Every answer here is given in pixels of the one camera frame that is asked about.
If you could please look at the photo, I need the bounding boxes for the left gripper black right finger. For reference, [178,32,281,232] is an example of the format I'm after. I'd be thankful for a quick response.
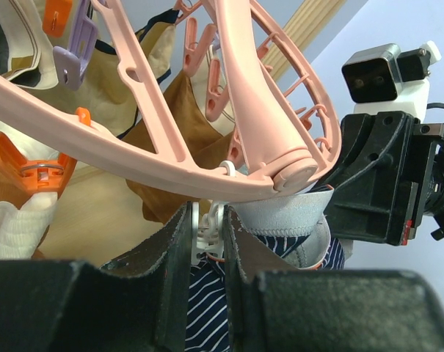
[223,206,296,351]

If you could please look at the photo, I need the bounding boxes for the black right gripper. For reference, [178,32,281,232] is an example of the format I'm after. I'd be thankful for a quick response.
[322,111,444,246]

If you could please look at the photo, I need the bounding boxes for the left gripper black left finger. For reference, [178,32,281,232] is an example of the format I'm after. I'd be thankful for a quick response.
[101,203,192,351]

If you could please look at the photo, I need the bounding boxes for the white clothes clip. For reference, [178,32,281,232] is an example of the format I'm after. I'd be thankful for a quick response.
[190,160,241,265]

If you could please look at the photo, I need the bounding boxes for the navy striped underwear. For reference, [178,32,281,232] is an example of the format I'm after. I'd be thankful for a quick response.
[186,185,347,352]

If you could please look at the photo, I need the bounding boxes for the pink round clip hanger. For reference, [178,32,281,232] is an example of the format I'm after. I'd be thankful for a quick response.
[0,1,341,202]

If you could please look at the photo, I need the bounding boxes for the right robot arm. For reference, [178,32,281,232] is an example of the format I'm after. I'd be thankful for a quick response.
[319,111,444,246]

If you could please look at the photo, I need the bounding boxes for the brown hanging underwear right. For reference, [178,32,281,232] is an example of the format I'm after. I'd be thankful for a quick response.
[118,69,244,224]

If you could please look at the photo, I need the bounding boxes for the orange clothes clip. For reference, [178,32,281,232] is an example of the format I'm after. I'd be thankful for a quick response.
[0,121,77,196]

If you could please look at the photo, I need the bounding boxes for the cream hanging underwear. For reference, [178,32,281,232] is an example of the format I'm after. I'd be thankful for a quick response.
[0,0,230,147]

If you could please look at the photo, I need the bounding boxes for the purple clothes clip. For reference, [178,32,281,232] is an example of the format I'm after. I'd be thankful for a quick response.
[53,0,98,91]

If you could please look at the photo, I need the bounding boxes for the white ribbed cloth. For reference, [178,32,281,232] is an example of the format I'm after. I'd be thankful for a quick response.
[0,192,58,260]

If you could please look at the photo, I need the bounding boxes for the wooden clothes rack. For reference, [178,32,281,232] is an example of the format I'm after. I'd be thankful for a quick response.
[262,0,346,81]

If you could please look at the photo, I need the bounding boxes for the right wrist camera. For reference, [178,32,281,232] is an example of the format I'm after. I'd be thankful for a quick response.
[341,40,442,122]

